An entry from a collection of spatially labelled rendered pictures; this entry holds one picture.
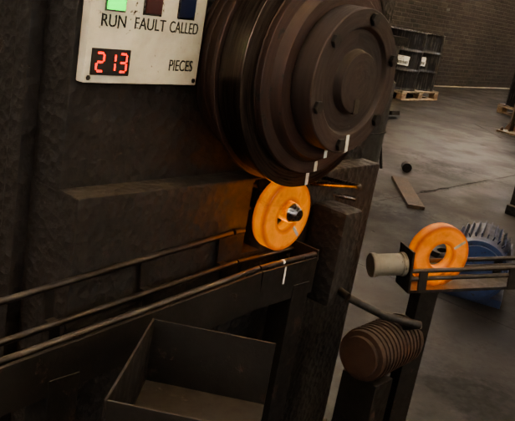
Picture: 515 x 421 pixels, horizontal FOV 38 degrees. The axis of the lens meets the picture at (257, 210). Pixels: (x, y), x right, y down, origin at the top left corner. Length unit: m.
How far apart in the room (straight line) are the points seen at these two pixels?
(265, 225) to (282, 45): 0.38
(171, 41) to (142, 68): 0.08
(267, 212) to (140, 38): 0.44
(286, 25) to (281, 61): 0.06
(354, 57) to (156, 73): 0.37
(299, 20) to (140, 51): 0.29
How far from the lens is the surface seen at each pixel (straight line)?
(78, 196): 1.30
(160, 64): 1.38
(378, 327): 1.85
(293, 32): 1.38
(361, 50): 1.48
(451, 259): 1.93
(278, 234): 1.59
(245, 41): 1.34
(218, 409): 1.25
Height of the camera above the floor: 1.26
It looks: 16 degrees down
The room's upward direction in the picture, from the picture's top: 10 degrees clockwise
